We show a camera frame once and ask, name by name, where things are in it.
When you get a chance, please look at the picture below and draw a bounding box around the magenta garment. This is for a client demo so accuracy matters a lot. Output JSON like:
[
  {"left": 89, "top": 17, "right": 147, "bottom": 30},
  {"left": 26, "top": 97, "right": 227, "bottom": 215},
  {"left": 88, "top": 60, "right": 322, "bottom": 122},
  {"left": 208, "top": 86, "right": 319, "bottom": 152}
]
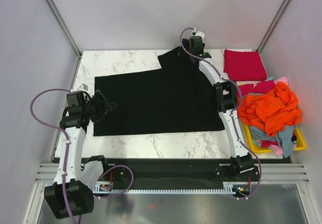
[{"left": 239, "top": 80, "right": 275, "bottom": 96}]

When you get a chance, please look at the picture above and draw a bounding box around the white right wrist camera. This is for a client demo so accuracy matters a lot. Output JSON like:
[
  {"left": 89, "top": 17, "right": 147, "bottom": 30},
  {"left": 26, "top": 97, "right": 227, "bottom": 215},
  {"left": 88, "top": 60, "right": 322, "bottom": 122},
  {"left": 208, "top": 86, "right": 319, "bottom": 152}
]
[{"left": 192, "top": 28, "right": 205, "bottom": 39}]

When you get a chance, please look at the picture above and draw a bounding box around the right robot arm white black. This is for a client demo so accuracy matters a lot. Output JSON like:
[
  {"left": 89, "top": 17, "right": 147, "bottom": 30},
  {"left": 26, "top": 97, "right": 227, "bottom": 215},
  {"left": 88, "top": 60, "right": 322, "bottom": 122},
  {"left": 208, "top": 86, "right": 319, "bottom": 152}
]
[{"left": 180, "top": 34, "right": 255, "bottom": 181}]

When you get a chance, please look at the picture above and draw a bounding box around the folded red t shirt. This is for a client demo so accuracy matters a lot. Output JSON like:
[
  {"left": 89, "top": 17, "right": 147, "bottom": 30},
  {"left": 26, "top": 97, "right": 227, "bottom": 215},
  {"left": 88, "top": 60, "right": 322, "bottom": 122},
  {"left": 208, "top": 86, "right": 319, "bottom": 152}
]
[{"left": 223, "top": 49, "right": 267, "bottom": 82}]

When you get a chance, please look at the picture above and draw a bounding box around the pink garment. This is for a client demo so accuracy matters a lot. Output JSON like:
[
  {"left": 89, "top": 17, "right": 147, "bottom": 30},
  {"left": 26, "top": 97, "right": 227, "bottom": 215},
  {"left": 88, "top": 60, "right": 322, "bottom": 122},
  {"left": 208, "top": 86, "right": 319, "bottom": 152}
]
[{"left": 266, "top": 77, "right": 288, "bottom": 85}]

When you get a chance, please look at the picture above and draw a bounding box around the yellow plastic bin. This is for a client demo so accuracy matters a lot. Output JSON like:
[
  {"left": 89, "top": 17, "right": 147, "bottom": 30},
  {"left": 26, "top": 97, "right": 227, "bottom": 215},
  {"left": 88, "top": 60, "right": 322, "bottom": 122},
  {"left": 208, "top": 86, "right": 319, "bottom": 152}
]
[{"left": 241, "top": 83, "right": 307, "bottom": 155}]

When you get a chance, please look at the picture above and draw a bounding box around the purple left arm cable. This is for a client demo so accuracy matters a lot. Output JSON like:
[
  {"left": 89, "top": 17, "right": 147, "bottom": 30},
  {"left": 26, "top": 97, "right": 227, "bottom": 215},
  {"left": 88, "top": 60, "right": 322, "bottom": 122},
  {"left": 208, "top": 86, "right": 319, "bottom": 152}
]
[{"left": 29, "top": 88, "right": 134, "bottom": 224}]

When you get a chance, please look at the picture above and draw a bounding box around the aluminium front rail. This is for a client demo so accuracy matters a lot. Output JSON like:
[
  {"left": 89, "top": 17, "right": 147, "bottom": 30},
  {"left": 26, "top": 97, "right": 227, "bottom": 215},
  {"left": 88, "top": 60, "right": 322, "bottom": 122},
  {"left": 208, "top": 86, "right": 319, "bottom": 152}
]
[{"left": 36, "top": 164, "right": 309, "bottom": 184}]

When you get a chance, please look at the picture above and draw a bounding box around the right aluminium frame post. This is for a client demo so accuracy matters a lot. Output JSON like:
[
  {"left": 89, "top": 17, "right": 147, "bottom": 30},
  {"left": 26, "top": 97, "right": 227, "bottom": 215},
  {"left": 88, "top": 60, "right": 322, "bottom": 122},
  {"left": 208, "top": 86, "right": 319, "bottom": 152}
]
[{"left": 256, "top": 0, "right": 292, "bottom": 53}]

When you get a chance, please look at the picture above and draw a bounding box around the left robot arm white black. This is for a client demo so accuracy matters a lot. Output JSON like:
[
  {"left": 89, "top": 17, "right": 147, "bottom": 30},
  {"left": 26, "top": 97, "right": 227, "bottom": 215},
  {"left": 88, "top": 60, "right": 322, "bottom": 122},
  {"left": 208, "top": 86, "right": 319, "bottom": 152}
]
[{"left": 44, "top": 90, "right": 117, "bottom": 219}]

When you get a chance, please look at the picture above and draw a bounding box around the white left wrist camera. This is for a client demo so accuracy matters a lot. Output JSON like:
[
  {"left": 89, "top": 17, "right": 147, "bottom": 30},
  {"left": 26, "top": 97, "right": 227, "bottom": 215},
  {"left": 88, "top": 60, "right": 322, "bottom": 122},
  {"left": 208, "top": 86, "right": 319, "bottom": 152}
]
[{"left": 76, "top": 84, "right": 89, "bottom": 92}]

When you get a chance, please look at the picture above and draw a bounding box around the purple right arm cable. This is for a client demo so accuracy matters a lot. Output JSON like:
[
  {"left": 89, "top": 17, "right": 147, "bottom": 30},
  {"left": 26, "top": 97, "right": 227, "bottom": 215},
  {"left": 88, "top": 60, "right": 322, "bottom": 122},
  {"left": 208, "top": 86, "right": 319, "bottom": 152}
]
[{"left": 180, "top": 27, "right": 262, "bottom": 201}]

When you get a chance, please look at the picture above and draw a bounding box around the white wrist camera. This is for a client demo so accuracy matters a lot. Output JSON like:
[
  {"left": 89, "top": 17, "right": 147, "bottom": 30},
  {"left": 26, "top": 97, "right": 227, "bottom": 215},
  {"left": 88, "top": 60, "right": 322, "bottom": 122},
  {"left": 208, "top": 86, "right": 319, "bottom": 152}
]
[
  {"left": 192, "top": 28, "right": 205, "bottom": 39},
  {"left": 76, "top": 84, "right": 89, "bottom": 92}
]

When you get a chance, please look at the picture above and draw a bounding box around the grey blue garment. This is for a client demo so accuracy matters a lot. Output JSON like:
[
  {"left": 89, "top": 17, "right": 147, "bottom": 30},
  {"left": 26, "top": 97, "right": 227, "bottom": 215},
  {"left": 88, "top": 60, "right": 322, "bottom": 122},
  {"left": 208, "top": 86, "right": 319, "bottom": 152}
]
[{"left": 249, "top": 125, "right": 297, "bottom": 158}]

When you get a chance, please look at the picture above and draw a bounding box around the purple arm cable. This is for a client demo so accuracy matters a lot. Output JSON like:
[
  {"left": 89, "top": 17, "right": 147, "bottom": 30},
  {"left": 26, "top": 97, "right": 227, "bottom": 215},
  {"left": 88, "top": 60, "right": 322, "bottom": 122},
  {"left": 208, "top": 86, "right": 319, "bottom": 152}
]
[
  {"left": 29, "top": 88, "right": 134, "bottom": 224},
  {"left": 180, "top": 27, "right": 262, "bottom": 201}
]

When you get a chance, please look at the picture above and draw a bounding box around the aluminium frame post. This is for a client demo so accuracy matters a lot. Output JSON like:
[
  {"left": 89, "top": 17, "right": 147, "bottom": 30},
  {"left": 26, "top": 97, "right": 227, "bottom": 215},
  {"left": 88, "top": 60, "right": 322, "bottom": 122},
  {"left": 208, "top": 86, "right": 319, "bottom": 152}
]
[
  {"left": 256, "top": 0, "right": 292, "bottom": 53},
  {"left": 34, "top": 0, "right": 83, "bottom": 58}
]

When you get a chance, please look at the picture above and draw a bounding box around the black t shirt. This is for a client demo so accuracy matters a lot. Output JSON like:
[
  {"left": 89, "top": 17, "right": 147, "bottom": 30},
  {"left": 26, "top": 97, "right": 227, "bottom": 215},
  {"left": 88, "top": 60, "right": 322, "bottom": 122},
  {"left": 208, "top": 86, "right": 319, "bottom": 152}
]
[{"left": 94, "top": 48, "right": 224, "bottom": 136}]

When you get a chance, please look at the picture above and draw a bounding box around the left aluminium frame post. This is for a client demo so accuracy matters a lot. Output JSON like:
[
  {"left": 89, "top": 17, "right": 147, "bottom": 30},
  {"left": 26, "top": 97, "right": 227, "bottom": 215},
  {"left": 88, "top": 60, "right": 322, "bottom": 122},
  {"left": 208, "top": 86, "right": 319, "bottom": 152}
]
[{"left": 34, "top": 0, "right": 83, "bottom": 58}]

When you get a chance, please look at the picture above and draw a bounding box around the white slotted cable duct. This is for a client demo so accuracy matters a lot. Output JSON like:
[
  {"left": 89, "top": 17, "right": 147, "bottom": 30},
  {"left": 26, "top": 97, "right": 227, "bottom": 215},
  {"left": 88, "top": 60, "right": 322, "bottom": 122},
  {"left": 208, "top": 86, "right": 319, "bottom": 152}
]
[{"left": 93, "top": 183, "right": 236, "bottom": 195}]

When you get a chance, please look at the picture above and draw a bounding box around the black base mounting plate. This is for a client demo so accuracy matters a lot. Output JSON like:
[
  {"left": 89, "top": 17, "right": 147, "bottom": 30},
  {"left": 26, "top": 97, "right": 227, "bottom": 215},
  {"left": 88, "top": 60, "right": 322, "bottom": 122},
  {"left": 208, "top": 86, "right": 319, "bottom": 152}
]
[{"left": 98, "top": 157, "right": 259, "bottom": 189}]

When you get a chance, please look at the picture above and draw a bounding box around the orange t shirt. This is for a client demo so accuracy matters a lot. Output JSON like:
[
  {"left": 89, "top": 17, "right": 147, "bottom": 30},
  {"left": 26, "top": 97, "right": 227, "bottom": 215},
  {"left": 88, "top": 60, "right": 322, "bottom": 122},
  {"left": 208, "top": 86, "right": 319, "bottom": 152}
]
[{"left": 237, "top": 82, "right": 302, "bottom": 137}]

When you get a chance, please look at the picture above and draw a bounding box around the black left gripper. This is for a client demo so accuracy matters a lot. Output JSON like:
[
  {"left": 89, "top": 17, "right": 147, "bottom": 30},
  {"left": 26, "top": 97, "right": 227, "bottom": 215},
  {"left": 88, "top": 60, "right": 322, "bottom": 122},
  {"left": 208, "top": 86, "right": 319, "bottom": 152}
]
[{"left": 83, "top": 90, "right": 117, "bottom": 124}]

